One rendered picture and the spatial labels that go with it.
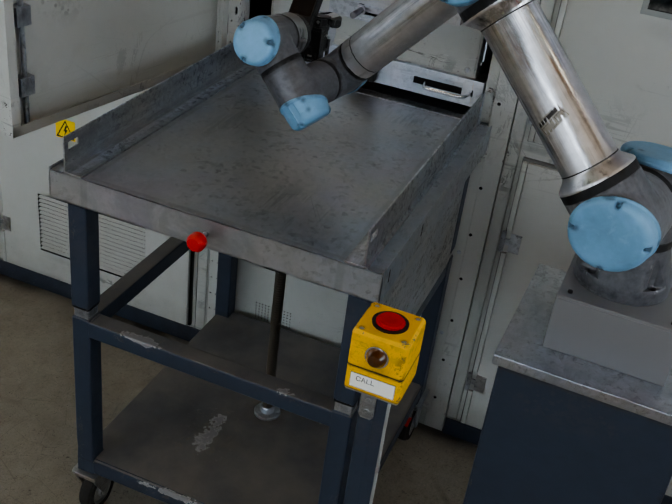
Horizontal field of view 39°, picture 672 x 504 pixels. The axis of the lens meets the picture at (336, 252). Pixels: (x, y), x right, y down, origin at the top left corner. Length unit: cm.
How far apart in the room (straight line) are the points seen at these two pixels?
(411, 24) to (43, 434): 138
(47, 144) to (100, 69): 67
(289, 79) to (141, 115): 41
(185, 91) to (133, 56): 14
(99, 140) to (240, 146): 26
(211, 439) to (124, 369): 53
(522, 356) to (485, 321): 73
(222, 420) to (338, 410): 55
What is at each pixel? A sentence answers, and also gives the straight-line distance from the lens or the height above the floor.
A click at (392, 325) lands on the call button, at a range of 124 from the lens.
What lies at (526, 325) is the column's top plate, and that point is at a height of 75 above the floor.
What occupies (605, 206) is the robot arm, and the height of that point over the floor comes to 106.
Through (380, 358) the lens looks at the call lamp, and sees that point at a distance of 123.
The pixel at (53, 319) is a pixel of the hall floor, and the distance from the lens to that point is 277.
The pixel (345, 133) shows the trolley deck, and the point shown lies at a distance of 190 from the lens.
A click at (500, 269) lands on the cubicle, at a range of 216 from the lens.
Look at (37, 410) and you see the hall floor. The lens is 247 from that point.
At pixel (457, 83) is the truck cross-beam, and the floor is 91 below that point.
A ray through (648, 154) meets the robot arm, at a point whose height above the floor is 108.
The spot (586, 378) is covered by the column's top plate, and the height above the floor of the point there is 75.
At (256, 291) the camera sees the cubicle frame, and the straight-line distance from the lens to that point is 246.
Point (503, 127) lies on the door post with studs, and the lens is 204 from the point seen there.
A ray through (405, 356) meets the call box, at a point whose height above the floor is 89.
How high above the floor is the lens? 162
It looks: 31 degrees down
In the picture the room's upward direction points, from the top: 8 degrees clockwise
